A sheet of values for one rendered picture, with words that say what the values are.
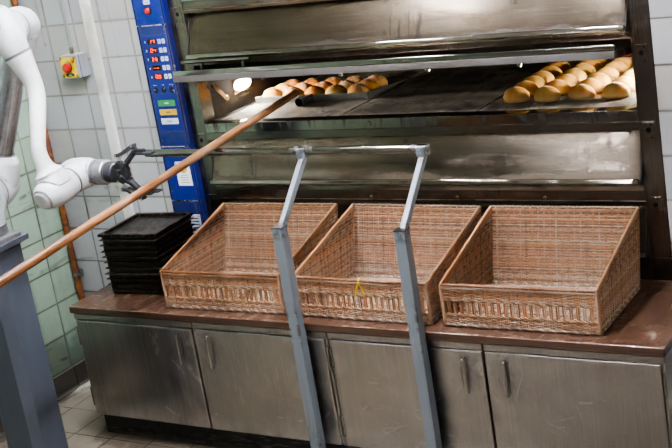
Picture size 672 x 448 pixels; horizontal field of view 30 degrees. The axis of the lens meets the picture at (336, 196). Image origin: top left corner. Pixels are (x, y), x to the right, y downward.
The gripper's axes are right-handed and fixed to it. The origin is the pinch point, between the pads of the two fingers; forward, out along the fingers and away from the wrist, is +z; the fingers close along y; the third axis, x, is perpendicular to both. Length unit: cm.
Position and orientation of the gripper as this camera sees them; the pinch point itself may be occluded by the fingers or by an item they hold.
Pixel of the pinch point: (153, 171)
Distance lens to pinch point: 437.5
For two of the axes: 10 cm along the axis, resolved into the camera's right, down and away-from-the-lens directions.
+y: 1.5, 9.5, 2.6
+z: 8.6, 0.1, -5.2
